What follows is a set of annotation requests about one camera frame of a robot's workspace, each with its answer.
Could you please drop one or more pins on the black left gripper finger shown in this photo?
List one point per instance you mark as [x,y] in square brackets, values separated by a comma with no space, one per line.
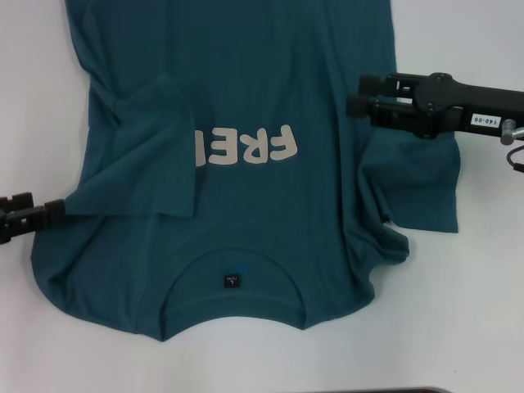
[55,210]
[16,202]

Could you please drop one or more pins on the teal T-shirt with FREE print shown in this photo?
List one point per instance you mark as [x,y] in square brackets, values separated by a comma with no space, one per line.
[266,49]

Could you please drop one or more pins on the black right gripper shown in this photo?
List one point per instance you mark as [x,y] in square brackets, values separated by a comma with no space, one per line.
[454,104]

